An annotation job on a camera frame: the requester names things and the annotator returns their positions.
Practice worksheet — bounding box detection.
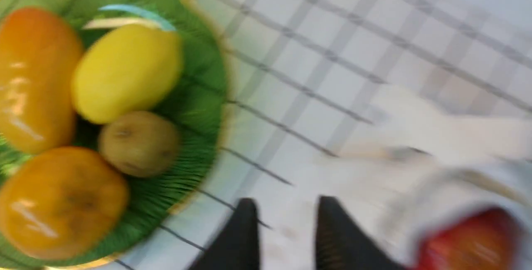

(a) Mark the orange persimmon fruit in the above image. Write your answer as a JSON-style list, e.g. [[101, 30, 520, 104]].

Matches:
[[1, 147, 130, 260]]

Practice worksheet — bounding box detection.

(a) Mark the yellow lemon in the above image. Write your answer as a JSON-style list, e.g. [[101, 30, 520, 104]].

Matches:
[[72, 24, 184, 124]]

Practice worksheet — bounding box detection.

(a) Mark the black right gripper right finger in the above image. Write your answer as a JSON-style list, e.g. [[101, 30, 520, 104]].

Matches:
[[315, 196, 404, 270]]

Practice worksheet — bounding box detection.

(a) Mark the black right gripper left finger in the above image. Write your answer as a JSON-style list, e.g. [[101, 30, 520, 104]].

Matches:
[[189, 198, 261, 270]]

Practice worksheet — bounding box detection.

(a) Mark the green leaf-pattern plate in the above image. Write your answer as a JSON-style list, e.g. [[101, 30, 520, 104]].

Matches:
[[1, 0, 232, 270]]

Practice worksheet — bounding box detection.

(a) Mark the orange mango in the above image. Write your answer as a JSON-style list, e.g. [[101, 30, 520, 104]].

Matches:
[[0, 6, 85, 154]]

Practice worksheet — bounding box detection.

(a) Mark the white grid tablecloth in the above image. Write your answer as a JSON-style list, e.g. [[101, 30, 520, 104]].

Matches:
[[104, 0, 531, 270]]

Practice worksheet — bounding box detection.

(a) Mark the brown-green kiwi fruit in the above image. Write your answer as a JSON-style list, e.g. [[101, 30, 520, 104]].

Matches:
[[98, 111, 181, 178]]

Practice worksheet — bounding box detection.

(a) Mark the white cloth bag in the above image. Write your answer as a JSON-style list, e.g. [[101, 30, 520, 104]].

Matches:
[[322, 84, 531, 270]]

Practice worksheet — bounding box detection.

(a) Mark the red apple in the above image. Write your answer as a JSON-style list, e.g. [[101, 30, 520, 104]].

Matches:
[[414, 208, 520, 270]]

